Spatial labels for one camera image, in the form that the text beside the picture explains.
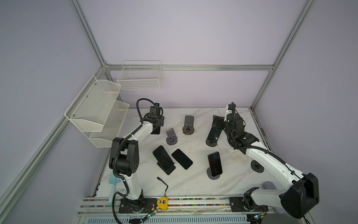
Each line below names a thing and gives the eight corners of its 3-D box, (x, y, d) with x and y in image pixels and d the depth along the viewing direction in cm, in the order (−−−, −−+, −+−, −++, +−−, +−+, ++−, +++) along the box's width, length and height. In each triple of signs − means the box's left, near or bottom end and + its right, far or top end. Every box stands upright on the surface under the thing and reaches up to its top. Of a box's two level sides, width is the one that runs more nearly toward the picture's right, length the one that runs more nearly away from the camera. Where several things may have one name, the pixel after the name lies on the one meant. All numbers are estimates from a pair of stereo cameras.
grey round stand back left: (170, 147, 99) (168, 139, 90) (165, 140, 102) (163, 132, 94) (178, 142, 101) (177, 134, 93) (173, 136, 105) (172, 127, 96)
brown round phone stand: (182, 135, 106) (182, 124, 96) (182, 125, 111) (182, 115, 101) (193, 135, 106) (194, 124, 96) (193, 125, 111) (193, 115, 101)
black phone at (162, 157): (156, 163, 91) (151, 151, 78) (163, 156, 94) (160, 144, 81) (166, 174, 86) (163, 164, 74) (174, 167, 89) (172, 156, 77)
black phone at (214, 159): (210, 179, 84) (215, 170, 72) (204, 165, 90) (207, 154, 77) (220, 175, 85) (226, 166, 73) (213, 162, 91) (218, 150, 79)
